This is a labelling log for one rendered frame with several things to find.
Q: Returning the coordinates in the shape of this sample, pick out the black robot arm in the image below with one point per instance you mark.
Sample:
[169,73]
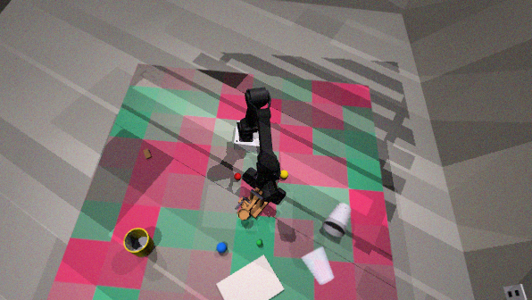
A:
[258,120]

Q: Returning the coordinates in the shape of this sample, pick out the blue ball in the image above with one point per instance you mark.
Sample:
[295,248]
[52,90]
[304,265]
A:
[221,247]

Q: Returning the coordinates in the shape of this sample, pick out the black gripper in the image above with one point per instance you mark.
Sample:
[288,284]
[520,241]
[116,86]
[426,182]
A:
[251,178]

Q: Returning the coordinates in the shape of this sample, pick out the yellow cup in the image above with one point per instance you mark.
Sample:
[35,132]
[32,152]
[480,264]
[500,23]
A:
[138,242]

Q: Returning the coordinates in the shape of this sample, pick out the white paper cup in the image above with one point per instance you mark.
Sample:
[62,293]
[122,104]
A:
[317,262]
[336,223]

